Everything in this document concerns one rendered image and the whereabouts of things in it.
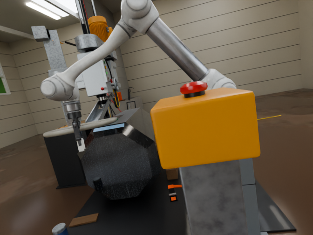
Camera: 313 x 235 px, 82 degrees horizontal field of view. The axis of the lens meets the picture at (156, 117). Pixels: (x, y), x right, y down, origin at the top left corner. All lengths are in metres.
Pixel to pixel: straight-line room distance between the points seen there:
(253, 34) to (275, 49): 0.90
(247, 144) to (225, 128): 0.03
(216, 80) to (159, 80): 6.13
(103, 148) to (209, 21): 6.30
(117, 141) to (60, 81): 0.92
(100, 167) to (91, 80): 0.85
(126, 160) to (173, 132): 1.58
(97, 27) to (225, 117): 2.53
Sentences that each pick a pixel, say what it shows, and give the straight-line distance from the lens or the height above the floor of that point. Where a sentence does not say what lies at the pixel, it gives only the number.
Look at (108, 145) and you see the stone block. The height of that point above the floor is 0.64.
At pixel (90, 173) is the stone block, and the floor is 0.39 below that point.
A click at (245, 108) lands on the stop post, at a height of 1.06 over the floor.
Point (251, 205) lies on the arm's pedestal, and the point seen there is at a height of 0.25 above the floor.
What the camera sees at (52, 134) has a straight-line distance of 1.23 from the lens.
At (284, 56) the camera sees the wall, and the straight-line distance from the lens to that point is 7.87.
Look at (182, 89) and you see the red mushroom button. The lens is 0.26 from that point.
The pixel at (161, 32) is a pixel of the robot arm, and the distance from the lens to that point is 0.97.
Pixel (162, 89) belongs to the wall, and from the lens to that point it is 7.07.
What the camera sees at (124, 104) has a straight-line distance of 5.10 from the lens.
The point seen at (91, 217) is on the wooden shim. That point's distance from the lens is 2.02.
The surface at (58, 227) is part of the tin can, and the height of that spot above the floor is 0.15.
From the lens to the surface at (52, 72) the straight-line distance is 2.74.
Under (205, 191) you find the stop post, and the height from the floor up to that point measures 0.95.
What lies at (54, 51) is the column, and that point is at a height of 1.78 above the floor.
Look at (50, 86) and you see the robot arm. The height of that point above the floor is 1.19.
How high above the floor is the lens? 1.11
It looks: 10 degrees down
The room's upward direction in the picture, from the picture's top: 11 degrees counter-clockwise
